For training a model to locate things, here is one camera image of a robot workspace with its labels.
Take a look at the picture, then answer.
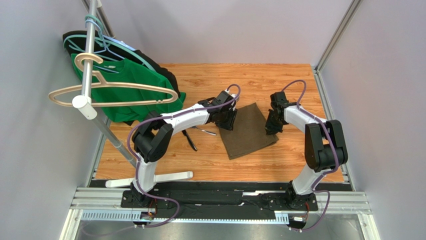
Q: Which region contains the silver fork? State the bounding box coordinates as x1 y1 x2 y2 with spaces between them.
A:
191 126 217 136

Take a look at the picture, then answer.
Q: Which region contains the brown cloth napkin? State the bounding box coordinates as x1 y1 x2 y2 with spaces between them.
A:
219 103 279 160

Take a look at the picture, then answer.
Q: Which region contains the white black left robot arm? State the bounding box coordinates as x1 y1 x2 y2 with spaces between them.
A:
131 90 240 196

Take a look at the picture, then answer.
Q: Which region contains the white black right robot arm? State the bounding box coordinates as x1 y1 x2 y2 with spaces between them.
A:
265 91 348 209

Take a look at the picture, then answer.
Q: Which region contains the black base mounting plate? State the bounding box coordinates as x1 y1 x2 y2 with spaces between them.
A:
120 189 319 212

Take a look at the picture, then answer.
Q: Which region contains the green t-shirt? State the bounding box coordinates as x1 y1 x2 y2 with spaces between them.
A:
70 52 187 123

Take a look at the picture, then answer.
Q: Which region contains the beige plastic hanger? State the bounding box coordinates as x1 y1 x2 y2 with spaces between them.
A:
48 52 179 108

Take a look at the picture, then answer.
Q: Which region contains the white rack base foot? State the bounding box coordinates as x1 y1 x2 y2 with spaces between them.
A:
105 171 194 188

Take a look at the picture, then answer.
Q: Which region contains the silver clothes rack pole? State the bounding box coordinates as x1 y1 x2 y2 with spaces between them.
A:
79 0 137 167

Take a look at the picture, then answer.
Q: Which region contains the black garment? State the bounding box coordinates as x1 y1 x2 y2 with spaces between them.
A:
62 30 186 100

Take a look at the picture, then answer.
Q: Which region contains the light blue wire hanger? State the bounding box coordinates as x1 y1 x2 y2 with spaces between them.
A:
69 18 134 72

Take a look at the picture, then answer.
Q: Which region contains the aluminium frame rail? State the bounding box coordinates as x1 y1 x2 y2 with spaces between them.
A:
60 180 380 240

